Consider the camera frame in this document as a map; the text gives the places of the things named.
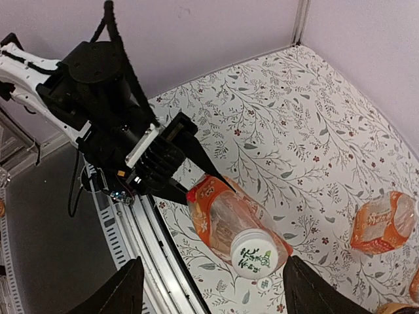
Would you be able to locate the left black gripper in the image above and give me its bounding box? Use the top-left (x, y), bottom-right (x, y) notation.
top-left (153, 112), bottom-right (235, 205)

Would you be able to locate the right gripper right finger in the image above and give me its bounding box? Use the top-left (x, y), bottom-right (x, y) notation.
top-left (283, 256), bottom-right (370, 314)

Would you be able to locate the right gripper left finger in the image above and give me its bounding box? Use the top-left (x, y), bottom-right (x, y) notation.
top-left (67, 257), bottom-right (144, 314)

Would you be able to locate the orange bottle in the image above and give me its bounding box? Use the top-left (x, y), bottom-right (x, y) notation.
top-left (409, 269), bottom-right (419, 304)
top-left (187, 174), bottom-right (293, 273)
top-left (350, 190), bottom-right (418, 255)

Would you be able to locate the dark label tea bottle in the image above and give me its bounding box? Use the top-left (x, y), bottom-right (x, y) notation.
top-left (375, 303), bottom-right (419, 314)

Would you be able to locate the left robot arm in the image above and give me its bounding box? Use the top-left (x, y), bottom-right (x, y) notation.
top-left (1, 33), bottom-right (221, 204)

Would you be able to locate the floral table mat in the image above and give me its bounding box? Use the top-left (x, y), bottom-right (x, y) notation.
top-left (150, 46), bottom-right (418, 311)

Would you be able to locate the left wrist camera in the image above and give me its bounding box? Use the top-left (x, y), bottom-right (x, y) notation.
top-left (125, 123), bottom-right (186, 195)

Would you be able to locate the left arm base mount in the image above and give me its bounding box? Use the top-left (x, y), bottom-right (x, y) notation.
top-left (79, 158), bottom-right (137, 210)

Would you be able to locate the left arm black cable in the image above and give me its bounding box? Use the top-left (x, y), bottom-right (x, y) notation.
top-left (90, 0), bottom-right (161, 128)

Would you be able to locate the left aluminium frame post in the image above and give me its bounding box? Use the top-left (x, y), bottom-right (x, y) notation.
top-left (291, 0), bottom-right (311, 46)

